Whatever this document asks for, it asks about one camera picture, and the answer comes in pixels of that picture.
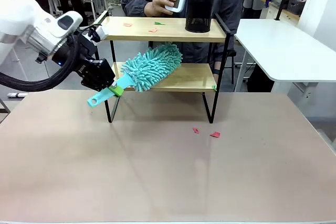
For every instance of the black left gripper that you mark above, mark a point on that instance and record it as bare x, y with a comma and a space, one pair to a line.
95, 74

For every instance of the teal chenille duster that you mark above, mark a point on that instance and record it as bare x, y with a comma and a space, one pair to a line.
155, 64

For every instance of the black mesh pen cup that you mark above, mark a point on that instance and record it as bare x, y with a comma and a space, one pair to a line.
199, 9

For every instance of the person's right forearm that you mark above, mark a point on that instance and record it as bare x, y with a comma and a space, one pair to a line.
134, 6

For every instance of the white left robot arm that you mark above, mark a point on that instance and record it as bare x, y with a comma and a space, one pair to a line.
29, 16

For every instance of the person's right hand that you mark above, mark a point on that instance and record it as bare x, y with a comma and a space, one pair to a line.
158, 2

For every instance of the red paper scrap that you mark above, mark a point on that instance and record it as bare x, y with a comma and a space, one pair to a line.
127, 24
215, 134
195, 130
153, 30

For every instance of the green paper scrap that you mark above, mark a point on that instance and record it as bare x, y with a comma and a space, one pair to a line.
214, 87
158, 23

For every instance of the white black roll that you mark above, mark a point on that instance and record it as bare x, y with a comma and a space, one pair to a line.
17, 95

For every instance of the black chair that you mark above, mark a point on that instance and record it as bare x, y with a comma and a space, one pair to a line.
232, 56

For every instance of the white side table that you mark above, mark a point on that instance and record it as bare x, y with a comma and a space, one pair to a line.
283, 51

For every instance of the black storage basket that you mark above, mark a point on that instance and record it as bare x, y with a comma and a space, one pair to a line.
296, 6

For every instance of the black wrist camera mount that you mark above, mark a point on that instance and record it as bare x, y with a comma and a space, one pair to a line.
78, 48

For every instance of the wooden shelf with black frame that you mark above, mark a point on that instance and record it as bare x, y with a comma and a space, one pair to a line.
170, 31

